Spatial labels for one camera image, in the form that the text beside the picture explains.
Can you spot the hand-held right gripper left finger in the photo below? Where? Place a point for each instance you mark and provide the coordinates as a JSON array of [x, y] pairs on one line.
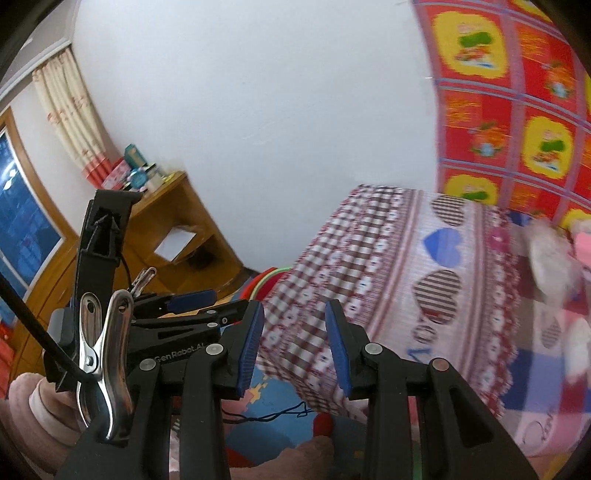
[[251, 346]]

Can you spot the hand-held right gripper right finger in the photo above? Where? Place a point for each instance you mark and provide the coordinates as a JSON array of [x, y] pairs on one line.
[[339, 355]]

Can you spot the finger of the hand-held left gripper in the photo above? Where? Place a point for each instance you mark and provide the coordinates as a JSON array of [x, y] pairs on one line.
[[194, 300], [184, 330]]

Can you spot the red basin with green rim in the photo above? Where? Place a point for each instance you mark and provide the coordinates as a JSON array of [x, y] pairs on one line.
[[267, 276]]

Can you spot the white printed plastic bag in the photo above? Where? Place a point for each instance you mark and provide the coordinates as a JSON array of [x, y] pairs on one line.
[[549, 263]]

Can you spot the metal spring clip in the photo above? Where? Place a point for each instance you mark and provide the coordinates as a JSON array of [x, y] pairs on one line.
[[111, 369], [144, 279]]

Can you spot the white paper sheet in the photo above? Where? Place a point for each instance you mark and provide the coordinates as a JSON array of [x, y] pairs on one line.
[[175, 244]]

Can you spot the pink box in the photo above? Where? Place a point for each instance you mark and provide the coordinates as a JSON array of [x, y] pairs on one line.
[[115, 177]]

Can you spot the blue round tin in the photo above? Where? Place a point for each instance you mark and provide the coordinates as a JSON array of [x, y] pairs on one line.
[[137, 179]]

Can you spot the wooden framed window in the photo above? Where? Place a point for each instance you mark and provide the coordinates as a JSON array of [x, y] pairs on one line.
[[23, 207]]

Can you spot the white box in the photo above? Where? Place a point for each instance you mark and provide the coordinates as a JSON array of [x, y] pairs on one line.
[[154, 177]]

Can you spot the wooden desk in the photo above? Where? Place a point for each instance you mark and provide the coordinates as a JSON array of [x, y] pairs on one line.
[[184, 203]]

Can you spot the floral cream curtain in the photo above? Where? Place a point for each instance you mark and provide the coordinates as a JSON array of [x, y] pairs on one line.
[[69, 120]]

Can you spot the red floral wall cloth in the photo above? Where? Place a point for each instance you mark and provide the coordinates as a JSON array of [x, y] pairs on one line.
[[508, 115]]

